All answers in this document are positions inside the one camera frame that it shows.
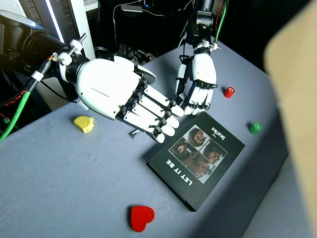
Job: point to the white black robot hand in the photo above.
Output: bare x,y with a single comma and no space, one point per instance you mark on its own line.
203,67
106,81

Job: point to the measuring tape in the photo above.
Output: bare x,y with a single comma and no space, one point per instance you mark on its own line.
136,134

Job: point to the black Let It Be album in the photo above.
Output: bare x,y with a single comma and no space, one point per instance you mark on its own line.
173,171

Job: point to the black power brick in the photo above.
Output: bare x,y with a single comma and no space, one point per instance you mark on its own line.
122,50

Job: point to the red cylinder block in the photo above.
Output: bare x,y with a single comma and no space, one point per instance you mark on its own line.
228,92

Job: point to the white power strip with plugs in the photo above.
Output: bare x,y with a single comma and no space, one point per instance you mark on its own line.
142,55

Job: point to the yellow snail block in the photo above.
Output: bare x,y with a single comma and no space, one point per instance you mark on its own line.
83,123

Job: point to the black white computer tower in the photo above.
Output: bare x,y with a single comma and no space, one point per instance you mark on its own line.
67,19

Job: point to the grey flat device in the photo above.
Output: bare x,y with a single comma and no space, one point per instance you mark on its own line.
131,8

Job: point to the green cylinder block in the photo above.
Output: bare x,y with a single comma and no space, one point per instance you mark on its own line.
255,128

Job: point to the blurred beige wooden board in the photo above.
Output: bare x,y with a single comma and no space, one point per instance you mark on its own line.
297,74

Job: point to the grey table cloth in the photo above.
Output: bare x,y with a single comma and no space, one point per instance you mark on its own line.
74,178

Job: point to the red heart block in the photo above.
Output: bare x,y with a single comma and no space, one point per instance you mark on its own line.
140,218

